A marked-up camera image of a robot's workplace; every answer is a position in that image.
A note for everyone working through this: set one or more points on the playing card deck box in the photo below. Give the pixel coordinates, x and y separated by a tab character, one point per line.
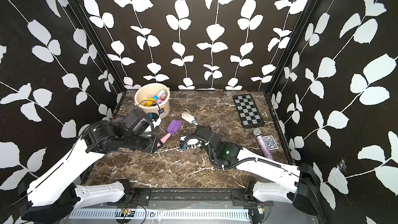
270	142

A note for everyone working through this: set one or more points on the purple trowel pink handle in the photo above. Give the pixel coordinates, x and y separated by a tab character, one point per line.
172	129

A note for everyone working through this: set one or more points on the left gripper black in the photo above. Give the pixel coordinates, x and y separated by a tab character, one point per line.
153	146

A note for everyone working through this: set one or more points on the green white scrub brush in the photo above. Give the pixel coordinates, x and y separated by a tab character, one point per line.
189	118

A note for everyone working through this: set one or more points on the light blue trowel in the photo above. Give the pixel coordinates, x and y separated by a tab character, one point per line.
161	95

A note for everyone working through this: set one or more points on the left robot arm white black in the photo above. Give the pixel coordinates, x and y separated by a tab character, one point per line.
55	195

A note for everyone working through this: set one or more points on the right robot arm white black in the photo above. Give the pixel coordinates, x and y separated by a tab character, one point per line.
299	186

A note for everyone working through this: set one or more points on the white perforated cable tray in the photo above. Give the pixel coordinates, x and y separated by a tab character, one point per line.
153	214

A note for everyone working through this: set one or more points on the black front rail base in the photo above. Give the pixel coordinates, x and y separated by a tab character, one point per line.
192	194

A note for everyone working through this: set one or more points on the cream plastic bucket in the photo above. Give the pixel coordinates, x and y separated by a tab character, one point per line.
149	91

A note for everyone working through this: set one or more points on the black white checkerboard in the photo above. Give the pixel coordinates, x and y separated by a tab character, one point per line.
248	113

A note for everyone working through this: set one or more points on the yellow trowel yellow handle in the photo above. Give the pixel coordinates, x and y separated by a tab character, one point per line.
150	102

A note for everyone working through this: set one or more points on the purple square trowel front row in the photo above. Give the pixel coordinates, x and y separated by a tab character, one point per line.
159	101

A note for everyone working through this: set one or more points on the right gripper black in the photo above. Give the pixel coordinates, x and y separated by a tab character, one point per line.
199	133

